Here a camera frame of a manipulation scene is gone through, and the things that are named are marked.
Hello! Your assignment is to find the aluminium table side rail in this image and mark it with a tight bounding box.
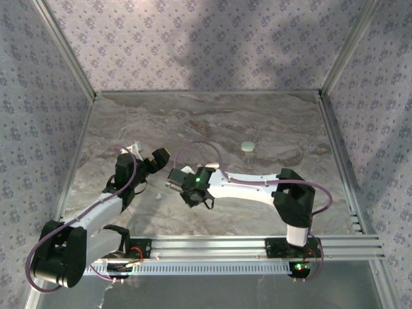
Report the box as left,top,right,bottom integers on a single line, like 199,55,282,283
317,95,370,235
51,96,97,238

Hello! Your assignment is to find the white slotted cable duct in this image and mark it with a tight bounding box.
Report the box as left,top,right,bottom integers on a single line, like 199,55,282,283
84,262,290,277

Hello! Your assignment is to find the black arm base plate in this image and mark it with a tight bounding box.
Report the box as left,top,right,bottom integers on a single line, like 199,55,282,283
106,238,153,259
265,238,324,259

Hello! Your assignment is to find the black controller board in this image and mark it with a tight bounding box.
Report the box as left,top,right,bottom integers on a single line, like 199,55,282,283
288,261,312,280
106,262,133,280

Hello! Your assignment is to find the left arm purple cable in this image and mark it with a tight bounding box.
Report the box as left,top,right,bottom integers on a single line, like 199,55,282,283
26,145,138,293

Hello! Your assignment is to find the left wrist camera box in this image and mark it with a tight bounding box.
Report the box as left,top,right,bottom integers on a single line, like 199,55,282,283
127,140,142,160

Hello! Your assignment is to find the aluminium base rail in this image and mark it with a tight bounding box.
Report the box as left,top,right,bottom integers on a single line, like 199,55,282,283
35,234,386,262

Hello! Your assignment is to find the aluminium frame cross bar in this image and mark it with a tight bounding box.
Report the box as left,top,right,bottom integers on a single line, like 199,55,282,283
95,90,323,96

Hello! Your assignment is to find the aluminium frame post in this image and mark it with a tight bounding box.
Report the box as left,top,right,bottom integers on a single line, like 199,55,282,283
32,0,98,100
319,0,386,97

